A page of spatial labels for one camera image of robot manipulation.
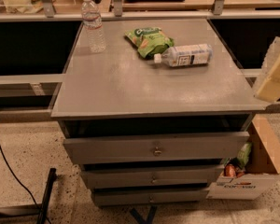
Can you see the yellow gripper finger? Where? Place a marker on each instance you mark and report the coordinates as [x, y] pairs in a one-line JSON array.
[[267, 85]]

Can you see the green rice chip bag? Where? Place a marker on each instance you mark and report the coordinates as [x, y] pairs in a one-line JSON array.
[[150, 41]]

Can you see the green snack bag in box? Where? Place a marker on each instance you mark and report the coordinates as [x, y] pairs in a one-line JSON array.
[[243, 154]]

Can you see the cardboard box of snacks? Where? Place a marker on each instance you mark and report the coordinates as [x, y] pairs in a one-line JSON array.
[[262, 170]]

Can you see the lying white-label bottle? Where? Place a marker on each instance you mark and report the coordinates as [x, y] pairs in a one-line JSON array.
[[188, 55]]

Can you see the orange snack pack in box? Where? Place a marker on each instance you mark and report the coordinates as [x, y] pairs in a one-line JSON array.
[[230, 170]]

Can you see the middle grey drawer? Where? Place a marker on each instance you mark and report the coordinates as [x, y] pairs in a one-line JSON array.
[[149, 177]]

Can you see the grey drawer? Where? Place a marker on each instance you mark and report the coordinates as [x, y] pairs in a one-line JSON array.
[[148, 196], [149, 177], [165, 147]]

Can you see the grey drawer cabinet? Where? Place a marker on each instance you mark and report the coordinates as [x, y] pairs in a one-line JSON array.
[[117, 93]]

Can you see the top grey drawer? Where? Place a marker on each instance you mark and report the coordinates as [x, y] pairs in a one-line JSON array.
[[165, 147]]

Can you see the upright clear water bottle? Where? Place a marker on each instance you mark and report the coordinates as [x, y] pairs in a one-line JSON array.
[[92, 23]]

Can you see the bottom grey drawer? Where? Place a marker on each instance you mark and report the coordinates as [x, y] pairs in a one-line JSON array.
[[148, 196]]

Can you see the black metal stand base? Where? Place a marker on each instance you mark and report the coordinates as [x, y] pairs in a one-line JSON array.
[[40, 209]]

